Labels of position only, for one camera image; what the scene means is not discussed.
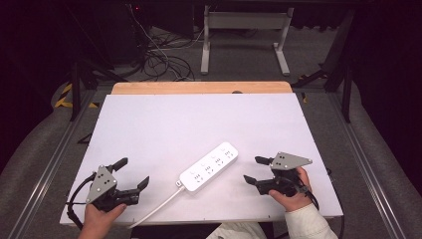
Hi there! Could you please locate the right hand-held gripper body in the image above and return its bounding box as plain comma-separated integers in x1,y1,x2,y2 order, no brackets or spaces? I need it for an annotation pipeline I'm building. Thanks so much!
262,151,314,198

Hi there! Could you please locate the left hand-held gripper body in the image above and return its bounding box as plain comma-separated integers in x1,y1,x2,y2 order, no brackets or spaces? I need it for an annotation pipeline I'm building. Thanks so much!
85,163,133,213

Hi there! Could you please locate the white power strip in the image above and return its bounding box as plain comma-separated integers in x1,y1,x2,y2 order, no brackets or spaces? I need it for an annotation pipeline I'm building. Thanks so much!
177,141,240,194

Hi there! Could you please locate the person's left hand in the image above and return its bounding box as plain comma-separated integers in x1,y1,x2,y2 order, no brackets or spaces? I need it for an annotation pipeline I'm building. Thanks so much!
79,202,128,234

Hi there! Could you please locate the person's right hand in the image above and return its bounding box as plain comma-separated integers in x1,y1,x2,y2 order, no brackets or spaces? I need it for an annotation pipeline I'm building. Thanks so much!
268,166,315,213

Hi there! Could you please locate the person's white clothing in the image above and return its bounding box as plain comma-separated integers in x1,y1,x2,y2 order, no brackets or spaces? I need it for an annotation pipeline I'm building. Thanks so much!
205,221,269,239

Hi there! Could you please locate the white board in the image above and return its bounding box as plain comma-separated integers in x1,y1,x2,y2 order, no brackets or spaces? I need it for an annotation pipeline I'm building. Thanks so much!
59,93,344,227

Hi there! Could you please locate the black metal stand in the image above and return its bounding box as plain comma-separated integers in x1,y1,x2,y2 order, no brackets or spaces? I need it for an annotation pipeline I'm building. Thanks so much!
68,59,129,122
291,9,356,124

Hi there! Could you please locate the yellow black hazard tape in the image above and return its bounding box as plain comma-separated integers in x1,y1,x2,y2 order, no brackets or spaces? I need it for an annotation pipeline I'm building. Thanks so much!
54,83,101,110

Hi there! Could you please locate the black computer case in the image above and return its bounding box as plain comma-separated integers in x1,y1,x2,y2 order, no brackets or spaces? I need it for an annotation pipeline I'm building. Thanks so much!
108,2,151,65

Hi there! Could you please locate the white power strip cable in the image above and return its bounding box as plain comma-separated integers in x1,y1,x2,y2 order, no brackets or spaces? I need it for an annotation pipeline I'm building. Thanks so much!
126,184,186,231

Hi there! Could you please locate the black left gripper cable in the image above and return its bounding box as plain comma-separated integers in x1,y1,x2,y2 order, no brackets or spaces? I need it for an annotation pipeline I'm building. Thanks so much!
66,172,98,231

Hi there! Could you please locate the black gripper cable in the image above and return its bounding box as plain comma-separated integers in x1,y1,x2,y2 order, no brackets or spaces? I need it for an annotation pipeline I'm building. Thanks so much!
296,167,346,239
66,172,98,231

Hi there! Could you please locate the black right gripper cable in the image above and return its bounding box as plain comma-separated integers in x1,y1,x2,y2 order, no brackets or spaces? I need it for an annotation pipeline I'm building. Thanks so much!
296,167,346,239

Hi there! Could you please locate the aluminium floor rail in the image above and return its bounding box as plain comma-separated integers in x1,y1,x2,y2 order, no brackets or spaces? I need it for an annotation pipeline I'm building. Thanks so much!
8,91,98,239
326,92,408,239

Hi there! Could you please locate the tangle of black cables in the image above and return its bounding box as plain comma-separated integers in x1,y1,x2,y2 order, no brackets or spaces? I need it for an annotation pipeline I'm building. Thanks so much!
140,29,207,83

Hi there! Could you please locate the thin white cable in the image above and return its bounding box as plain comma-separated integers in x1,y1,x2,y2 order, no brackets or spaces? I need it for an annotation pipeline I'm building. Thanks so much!
127,3,187,83

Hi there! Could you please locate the white metal table frame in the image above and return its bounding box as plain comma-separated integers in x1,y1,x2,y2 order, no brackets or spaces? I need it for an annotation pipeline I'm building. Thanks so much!
199,4,296,77

